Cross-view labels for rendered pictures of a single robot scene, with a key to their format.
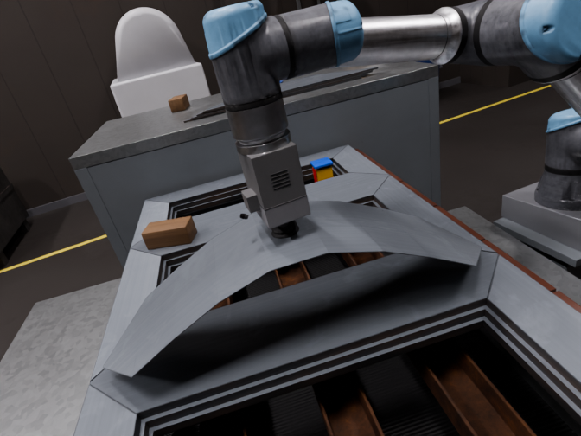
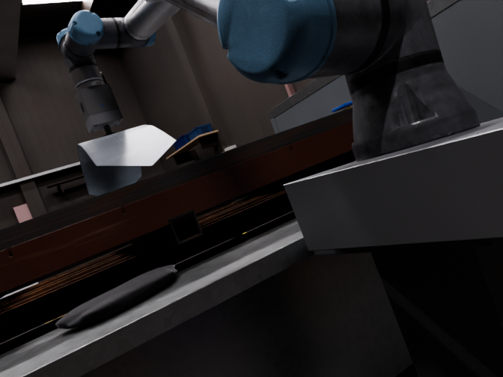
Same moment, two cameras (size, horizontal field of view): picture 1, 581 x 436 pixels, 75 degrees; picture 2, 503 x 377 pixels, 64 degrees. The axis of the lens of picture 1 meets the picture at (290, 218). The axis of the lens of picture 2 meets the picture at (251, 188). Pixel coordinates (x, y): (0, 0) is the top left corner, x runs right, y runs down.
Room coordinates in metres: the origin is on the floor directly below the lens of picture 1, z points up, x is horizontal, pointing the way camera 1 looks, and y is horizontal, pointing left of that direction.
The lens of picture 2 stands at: (0.47, -1.14, 0.79)
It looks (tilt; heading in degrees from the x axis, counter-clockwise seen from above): 2 degrees down; 72
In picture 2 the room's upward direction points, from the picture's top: 21 degrees counter-clockwise
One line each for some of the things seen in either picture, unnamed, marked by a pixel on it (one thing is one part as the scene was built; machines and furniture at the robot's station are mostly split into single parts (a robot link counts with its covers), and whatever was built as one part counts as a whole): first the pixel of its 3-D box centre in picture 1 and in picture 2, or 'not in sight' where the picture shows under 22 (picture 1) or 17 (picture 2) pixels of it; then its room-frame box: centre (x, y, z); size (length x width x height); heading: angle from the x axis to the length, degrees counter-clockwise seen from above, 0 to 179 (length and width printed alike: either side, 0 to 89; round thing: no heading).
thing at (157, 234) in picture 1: (169, 233); not in sight; (0.89, 0.31, 0.89); 0.12 x 0.06 x 0.05; 81
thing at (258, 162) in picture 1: (263, 176); (98, 107); (0.51, 0.02, 1.12); 0.10 x 0.09 x 0.16; 105
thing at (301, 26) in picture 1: (310, 40); (90, 34); (0.55, -0.08, 1.28); 0.11 x 0.11 x 0.08; 17
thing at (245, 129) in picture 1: (257, 119); (88, 78); (0.51, 0.01, 1.20); 0.08 x 0.08 x 0.05
